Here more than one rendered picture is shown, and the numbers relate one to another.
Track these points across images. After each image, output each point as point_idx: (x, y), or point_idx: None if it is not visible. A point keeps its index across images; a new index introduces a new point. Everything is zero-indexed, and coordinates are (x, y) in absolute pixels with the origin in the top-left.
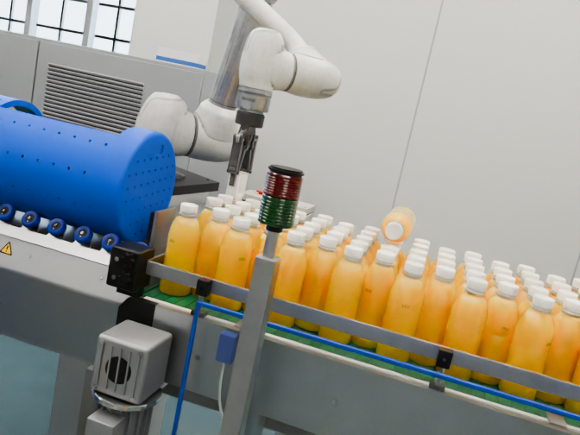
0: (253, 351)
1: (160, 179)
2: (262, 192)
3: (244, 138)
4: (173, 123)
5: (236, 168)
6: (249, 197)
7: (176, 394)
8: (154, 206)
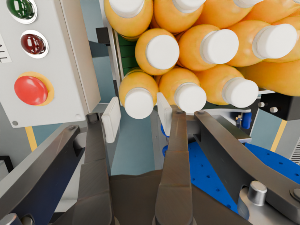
0: None
1: (215, 190)
2: (43, 83)
3: (225, 206)
4: None
5: (206, 114)
6: (81, 97)
7: None
8: (205, 162)
